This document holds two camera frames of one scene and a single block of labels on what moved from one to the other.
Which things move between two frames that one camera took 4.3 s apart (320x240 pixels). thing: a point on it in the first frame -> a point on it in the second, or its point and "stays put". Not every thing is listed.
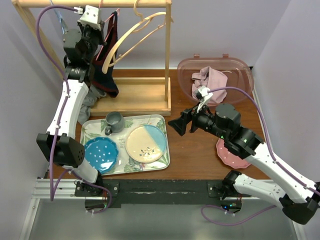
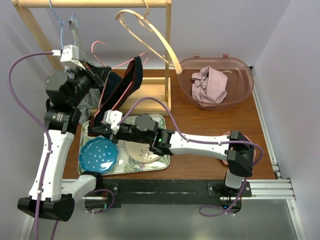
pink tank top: (211, 79) stays put
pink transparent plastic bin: (238, 71) stays put
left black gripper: (99, 33) -> (98, 75)
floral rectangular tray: (94, 127) stays put
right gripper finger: (180, 124) -> (105, 130)
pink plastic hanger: (118, 11) -> (102, 93)
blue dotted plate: (101, 153) stays put
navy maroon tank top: (107, 83) -> (116, 91)
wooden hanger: (138, 28) -> (177, 64)
